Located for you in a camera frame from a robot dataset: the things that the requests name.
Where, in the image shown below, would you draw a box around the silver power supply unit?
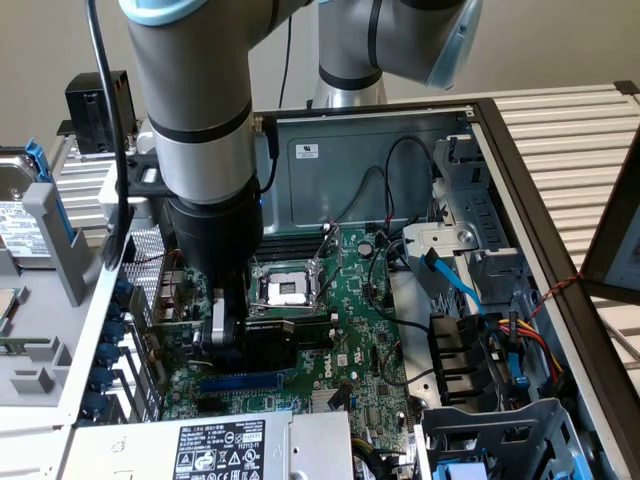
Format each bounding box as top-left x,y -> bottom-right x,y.
62,409 -> 357,480

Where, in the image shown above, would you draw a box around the thin black hanging cable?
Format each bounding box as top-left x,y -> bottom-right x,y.
277,12 -> 296,110

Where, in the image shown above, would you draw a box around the blue disk carrier rail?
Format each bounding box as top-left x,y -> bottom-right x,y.
22,137 -> 79,254

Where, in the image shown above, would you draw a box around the green motherboard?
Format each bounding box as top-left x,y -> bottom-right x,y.
157,223 -> 426,469

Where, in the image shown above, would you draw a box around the black box with red side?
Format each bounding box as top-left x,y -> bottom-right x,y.
55,69 -> 137,155

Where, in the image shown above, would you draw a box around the thin black wire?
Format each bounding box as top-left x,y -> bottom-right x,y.
327,166 -> 390,226

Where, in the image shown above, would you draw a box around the blue flat data wire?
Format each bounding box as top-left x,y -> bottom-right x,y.
421,251 -> 531,394

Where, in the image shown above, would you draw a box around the silver chipset heatsink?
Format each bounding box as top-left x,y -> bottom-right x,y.
310,387 -> 351,412

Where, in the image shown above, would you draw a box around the black plastic fan shroud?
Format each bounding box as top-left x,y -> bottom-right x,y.
428,312 -> 496,407

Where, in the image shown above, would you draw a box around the silver CPU socket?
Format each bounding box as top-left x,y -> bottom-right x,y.
248,259 -> 331,321

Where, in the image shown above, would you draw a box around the blue long expansion slot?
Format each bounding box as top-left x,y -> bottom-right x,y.
199,374 -> 294,396

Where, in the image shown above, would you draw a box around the dark framed panel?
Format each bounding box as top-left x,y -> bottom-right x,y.
581,144 -> 640,305

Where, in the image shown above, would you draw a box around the grey metal PC case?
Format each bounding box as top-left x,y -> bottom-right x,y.
59,97 -> 640,480

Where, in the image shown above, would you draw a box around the yellow green wire bundle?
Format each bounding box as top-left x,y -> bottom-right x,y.
351,435 -> 384,469

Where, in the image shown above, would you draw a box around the thick black camera cable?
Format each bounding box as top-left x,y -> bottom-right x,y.
83,0 -> 139,269

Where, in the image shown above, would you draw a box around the thick black wire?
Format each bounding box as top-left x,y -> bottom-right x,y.
384,135 -> 435,224

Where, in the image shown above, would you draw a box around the grey plastic parts rack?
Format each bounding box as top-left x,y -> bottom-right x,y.
0,182 -> 119,409

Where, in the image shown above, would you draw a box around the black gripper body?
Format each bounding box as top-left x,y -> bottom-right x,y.
162,191 -> 266,331

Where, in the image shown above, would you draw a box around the silver hard disk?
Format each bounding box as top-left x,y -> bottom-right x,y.
0,154 -> 56,271

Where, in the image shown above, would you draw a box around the grey metal drive cage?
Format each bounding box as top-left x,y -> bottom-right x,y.
413,397 -> 609,480

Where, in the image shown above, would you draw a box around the red black twisted wire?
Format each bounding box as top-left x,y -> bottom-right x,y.
529,272 -> 585,321
133,249 -> 184,301

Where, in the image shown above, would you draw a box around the silver disk bay bracket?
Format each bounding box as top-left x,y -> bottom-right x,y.
401,222 -> 482,262

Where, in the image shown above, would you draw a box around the yellow red power wires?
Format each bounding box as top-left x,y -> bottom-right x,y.
502,309 -> 571,396

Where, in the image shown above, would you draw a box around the black curved wire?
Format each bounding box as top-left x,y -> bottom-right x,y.
367,238 -> 434,334

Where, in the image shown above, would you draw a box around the grey metal disk bay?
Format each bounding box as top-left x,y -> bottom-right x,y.
430,133 -> 534,321

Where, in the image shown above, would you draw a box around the silver socket locking lever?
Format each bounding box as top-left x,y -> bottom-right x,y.
318,263 -> 346,304
249,299 -> 324,314

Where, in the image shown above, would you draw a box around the black table end cap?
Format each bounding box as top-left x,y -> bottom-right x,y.
613,79 -> 640,107

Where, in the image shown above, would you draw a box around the black plug with cable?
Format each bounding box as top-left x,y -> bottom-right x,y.
258,115 -> 282,195

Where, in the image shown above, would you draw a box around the thin white cable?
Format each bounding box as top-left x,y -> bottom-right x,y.
597,319 -> 640,362

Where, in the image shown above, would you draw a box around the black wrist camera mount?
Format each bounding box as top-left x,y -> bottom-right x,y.
124,155 -> 174,197

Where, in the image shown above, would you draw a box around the blue plastic drive carrier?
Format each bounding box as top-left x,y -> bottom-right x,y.
434,462 -> 489,480

